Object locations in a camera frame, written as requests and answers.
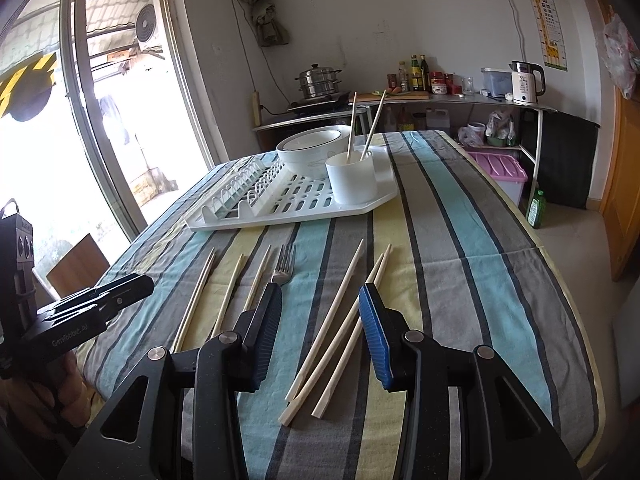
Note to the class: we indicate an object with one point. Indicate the stainless steel steamer pot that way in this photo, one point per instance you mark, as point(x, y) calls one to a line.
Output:
point(317, 82)

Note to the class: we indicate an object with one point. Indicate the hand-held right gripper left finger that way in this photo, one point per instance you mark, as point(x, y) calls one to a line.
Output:
point(261, 332)

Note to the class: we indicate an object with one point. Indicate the black panel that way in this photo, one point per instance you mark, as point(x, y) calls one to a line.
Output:
point(565, 160)

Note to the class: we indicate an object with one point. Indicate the tied grey curtain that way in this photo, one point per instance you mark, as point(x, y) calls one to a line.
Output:
point(265, 10)

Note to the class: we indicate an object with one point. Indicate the white lidded tub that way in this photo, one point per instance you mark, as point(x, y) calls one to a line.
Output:
point(476, 134)

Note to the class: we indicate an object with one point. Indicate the small metal kitchen shelf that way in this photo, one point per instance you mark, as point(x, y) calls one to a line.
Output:
point(300, 119)

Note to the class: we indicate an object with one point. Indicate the beige power strip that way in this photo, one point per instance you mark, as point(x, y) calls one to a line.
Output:
point(256, 109)

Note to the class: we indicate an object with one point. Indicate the white electric kettle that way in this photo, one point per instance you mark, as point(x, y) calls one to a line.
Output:
point(525, 85)

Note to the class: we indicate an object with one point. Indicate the white bowl with dark rim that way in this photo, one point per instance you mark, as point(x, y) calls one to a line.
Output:
point(346, 140)
point(305, 157)

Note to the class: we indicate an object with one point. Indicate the pink lidded storage box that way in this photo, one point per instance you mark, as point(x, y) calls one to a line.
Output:
point(500, 172)

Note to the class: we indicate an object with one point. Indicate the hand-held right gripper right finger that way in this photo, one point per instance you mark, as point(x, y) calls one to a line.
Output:
point(372, 332)

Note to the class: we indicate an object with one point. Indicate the clear oil bottle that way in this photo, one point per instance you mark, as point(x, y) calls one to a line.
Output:
point(402, 79)

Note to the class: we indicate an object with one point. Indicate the red seasoning jar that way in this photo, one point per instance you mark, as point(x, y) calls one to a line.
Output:
point(450, 82)

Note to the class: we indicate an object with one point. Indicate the red lidded sauce jar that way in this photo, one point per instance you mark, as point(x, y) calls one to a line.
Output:
point(438, 84)

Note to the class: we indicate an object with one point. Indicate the white plastic dish rack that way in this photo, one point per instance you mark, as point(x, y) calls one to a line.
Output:
point(300, 195)

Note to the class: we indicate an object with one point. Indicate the black induction cooker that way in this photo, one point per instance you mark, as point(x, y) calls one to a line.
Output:
point(320, 102)

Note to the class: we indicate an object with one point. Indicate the brown wooden stool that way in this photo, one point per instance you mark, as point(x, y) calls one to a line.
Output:
point(77, 267)

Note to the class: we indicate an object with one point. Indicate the yellow black striped sign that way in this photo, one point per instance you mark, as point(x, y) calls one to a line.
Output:
point(27, 85)

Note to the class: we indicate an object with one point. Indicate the wooden door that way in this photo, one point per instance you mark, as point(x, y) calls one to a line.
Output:
point(625, 185)

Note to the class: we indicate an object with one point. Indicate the striped tablecloth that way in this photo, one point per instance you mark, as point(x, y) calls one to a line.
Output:
point(450, 270)

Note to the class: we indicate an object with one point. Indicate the metal fork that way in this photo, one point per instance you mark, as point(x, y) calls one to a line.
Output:
point(281, 270)

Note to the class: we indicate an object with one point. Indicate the giraffe wall poster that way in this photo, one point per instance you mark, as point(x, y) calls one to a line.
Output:
point(550, 25)

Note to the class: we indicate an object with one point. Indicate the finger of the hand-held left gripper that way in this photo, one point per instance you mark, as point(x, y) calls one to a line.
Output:
point(70, 307)
point(132, 287)

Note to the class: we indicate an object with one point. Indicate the dark sauce bottle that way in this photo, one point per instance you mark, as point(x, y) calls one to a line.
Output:
point(424, 77)
point(415, 77)

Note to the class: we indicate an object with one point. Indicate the small red spice jar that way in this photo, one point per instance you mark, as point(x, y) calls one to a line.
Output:
point(391, 83)

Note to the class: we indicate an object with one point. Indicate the outdoor air conditioner unit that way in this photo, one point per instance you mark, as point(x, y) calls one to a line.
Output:
point(146, 27)

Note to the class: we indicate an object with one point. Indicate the long metal kitchen shelf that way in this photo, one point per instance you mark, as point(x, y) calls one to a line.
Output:
point(480, 101)

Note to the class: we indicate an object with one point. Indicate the hanging clothes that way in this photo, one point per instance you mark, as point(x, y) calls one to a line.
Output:
point(115, 120)

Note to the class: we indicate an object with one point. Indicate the green plastic bottle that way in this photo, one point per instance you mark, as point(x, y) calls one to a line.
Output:
point(536, 210)

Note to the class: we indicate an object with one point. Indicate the sliding glass door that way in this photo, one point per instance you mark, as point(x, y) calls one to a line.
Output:
point(80, 110)

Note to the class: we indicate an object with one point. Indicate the orange labelled bottle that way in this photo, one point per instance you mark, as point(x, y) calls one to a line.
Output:
point(405, 121)

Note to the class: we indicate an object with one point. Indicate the hanging plastic bag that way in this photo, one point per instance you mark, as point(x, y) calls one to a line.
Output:
point(620, 55)

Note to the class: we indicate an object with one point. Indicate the grey lidded plastic container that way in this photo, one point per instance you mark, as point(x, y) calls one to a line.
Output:
point(496, 82)

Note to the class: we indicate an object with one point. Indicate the clear drinking glass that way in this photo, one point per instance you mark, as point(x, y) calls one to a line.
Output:
point(469, 87)

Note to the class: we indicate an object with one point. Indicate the white utensil cup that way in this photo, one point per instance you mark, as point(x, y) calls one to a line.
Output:
point(352, 182)

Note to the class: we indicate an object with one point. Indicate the person's left hand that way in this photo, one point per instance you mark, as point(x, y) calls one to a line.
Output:
point(42, 385)

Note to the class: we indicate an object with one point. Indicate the crumpled plastic bags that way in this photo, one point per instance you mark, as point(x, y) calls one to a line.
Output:
point(500, 127)

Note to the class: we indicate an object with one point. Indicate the dark liquid plastic jug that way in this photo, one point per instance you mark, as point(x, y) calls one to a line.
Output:
point(440, 121)

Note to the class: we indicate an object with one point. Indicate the wooden cutting board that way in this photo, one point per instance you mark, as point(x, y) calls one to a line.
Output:
point(395, 95)

